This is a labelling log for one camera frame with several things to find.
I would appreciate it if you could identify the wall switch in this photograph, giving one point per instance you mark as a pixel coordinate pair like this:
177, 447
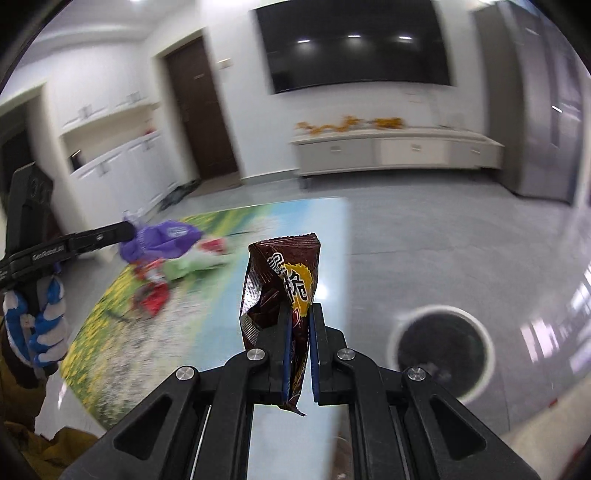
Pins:
224, 64

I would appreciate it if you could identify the grey tall cabinet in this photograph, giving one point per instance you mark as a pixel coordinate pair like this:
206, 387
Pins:
540, 101

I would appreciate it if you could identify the printed landscape mat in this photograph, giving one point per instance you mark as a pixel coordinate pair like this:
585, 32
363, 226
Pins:
198, 332

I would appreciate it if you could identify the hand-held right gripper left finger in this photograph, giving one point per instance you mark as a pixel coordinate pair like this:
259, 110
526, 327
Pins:
286, 355

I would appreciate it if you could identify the person's left hand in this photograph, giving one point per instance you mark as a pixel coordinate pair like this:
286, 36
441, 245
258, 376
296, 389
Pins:
48, 330

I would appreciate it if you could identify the brown snack packet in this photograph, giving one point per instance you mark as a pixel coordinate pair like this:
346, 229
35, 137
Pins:
281, 277

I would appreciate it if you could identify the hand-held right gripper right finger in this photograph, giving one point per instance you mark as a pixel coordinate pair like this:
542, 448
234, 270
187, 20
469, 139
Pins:
314, 355

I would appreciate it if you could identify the purple plastic packet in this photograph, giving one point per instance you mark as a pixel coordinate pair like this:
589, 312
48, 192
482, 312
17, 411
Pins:
161, 240

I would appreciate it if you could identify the red snack packet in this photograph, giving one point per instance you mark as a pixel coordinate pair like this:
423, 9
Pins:
152, 295

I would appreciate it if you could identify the orange decorations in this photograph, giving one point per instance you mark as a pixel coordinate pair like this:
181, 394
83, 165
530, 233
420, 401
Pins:
346, 123

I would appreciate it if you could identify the dark floor item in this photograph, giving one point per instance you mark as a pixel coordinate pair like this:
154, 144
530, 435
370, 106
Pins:
181, 193

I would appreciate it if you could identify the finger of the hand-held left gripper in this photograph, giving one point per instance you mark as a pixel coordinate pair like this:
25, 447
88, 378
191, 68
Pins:
99, 237

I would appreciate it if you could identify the black wall television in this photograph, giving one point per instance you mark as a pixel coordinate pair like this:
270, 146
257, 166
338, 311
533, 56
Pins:
355, 41

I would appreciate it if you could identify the white wall cabinets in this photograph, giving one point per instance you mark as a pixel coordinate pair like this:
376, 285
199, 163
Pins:
124, 161

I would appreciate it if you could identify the person's left forearm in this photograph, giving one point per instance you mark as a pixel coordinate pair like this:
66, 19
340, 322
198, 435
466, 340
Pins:
18, 443

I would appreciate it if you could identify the white low cabinet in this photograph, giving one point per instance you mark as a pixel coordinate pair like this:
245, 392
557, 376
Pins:
397, 150

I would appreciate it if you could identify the green white plastic packet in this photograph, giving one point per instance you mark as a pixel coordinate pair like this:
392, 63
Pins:
198, 258

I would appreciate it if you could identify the dark brown door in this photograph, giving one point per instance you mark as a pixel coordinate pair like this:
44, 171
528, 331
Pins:
203, 115

